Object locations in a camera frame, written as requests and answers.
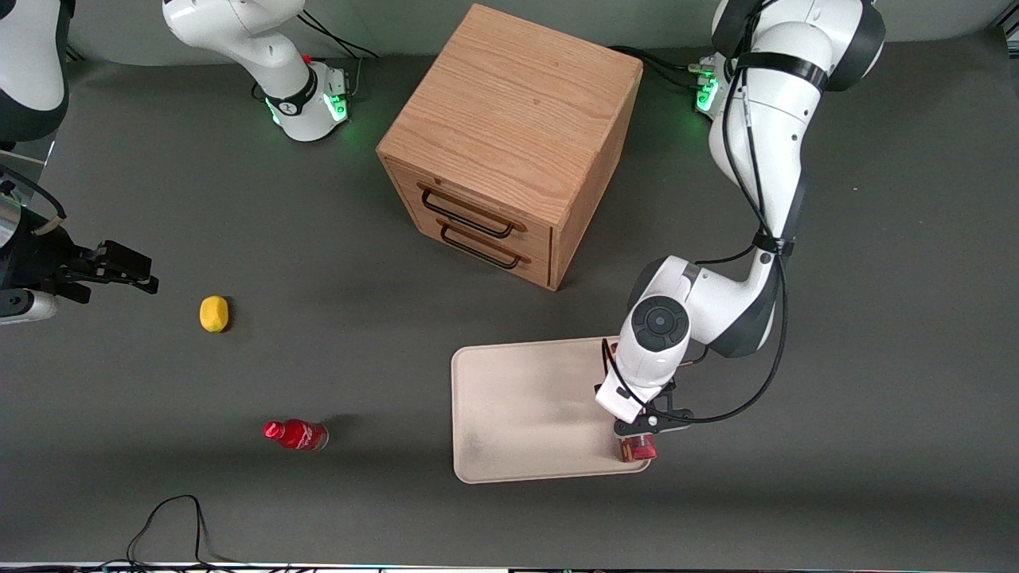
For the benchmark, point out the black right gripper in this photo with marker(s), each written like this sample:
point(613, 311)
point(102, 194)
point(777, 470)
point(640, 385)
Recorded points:
point(32, 256)

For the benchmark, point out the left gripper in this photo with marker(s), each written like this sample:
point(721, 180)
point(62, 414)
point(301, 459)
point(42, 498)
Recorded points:
point(598, 387)

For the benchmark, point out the red cookie box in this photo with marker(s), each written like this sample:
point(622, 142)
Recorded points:
point(641, 452)

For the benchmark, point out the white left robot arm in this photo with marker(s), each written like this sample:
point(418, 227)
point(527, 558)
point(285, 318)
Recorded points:
point(764, 135)

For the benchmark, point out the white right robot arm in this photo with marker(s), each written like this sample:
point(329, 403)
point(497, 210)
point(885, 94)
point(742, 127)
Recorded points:
point(239, 32)

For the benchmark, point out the beige rectangular tray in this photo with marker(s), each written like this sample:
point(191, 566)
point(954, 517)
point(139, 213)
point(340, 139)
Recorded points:
point(533, 406)

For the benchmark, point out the yellow lemon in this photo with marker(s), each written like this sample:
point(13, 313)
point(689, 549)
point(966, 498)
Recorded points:
point(213, 313)

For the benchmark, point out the lower wooden drawer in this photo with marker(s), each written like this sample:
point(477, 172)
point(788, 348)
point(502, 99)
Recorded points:
point(533, 270)

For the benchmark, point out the wooden drawer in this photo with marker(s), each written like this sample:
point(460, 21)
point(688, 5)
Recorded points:
point(537, 236)
point(533, 270)

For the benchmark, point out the upper wooden drawer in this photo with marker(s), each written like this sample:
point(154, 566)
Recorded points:
point(537, 236)

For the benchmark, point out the red cola bottle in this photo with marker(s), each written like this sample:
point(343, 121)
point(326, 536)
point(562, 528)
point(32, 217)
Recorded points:
point(296, 435)

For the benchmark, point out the wooden drawer cabinet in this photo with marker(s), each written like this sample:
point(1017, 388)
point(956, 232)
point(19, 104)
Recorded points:
point(509, 103)

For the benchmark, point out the dark grey left wrist camera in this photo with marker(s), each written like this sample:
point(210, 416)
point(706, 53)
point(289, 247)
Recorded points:
point(673, 415)

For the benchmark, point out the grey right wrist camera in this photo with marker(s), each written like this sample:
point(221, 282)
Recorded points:
point(24, 307)

